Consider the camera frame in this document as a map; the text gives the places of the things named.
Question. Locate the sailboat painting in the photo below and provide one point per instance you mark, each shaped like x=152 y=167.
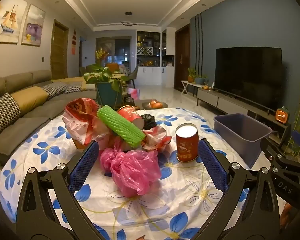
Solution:
x=8 y=20

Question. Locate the grey dining chair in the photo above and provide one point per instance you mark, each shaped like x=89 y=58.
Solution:
x=133 y=73

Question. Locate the blue floral tablecloth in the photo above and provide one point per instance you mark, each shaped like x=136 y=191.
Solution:
x=140 y=205

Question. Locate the pink plastic bag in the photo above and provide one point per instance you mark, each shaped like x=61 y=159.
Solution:
x=132 y=170

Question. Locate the white display cabinet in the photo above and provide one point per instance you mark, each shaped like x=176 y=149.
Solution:
x=150 y=75

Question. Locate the small orange pumpkin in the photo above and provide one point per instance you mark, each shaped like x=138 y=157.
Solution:
x=206 y=87

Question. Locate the red white wrapper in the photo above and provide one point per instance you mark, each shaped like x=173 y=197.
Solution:
x=155 y=137

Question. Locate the small orange clock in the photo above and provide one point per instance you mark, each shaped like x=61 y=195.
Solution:
x=280 y=116

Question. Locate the black ceiling lamp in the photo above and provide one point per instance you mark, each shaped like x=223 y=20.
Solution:
x=128 y=23

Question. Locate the red paper cup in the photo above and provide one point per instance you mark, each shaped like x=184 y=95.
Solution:
x=187 y=147
x=128 y=113

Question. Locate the yellow cushion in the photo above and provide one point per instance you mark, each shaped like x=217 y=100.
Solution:
x=29 y=97

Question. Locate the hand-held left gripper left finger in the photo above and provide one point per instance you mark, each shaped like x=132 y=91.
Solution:
x=84 y=165

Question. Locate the pink gift bag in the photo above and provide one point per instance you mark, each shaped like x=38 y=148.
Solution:
x=134 y=93

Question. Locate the black wall strips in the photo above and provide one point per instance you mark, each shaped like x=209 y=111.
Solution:
x=198 y=42

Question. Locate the black television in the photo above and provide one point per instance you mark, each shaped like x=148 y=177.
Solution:
x=247 y=75

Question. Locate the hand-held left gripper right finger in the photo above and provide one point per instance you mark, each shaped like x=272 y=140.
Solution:
x=212 y=165

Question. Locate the plant in blue pot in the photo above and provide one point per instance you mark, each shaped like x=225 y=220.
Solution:
x=200 y=80

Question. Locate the light wooden door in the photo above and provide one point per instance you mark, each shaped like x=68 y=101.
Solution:
x=59 y=52

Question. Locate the plant in orange pot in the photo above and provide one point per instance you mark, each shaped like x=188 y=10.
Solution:
x=191 y=76

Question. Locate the green plant in teal pot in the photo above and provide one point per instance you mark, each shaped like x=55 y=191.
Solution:
x=107 y=92

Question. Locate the glass sliding door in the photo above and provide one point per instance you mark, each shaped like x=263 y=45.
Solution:
x=120 y=51

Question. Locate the red and white plastic bag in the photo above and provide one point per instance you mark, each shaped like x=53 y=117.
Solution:
x=77 y=120

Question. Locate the yellow flowers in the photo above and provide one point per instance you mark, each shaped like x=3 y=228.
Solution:
x=101 y=54

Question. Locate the dark coffee table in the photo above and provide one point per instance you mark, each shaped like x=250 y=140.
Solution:
x=142 y=103

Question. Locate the large houndstooth cushion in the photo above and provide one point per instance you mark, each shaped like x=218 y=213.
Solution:
x=2 y=115

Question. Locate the black plastic bag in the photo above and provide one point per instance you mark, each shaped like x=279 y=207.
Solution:
x=148 y=122

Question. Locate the blue-grey plastic bin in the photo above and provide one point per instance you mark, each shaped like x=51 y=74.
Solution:
x=240 y=145

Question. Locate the green foam net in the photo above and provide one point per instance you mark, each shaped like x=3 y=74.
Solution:
x=120 y=127

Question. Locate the orange chair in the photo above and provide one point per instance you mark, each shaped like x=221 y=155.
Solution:
x=112 y=67

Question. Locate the plate of oranges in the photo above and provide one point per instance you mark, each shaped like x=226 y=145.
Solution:
x=155 y=104

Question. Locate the grey sofa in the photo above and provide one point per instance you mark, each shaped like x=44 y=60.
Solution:
x=27 y=127

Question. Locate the white side table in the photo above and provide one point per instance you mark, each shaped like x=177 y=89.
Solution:
x=190 y=83

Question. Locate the dark wooden door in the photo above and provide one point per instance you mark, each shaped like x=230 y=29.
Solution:
x=182 y=57

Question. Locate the purple painting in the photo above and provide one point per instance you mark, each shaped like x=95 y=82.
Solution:
x=33 y=26

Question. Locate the red wall hangings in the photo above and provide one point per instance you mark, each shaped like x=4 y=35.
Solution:
x=73 y=42

